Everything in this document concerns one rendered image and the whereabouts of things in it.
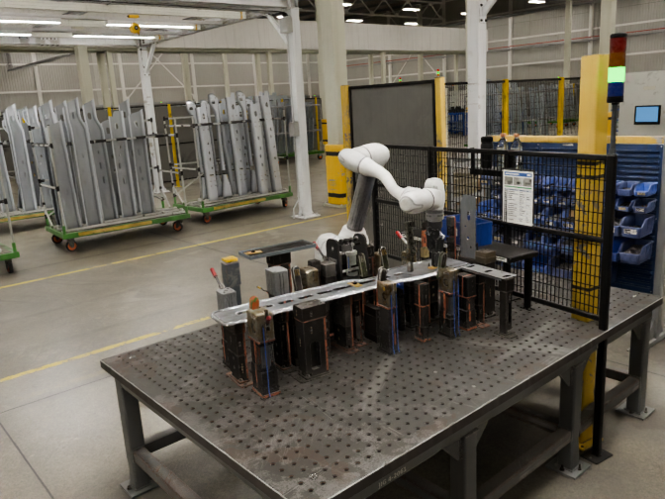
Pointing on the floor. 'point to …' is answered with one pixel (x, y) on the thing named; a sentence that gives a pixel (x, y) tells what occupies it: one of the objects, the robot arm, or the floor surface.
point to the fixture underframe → (141, 458)
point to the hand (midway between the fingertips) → (435, 258)
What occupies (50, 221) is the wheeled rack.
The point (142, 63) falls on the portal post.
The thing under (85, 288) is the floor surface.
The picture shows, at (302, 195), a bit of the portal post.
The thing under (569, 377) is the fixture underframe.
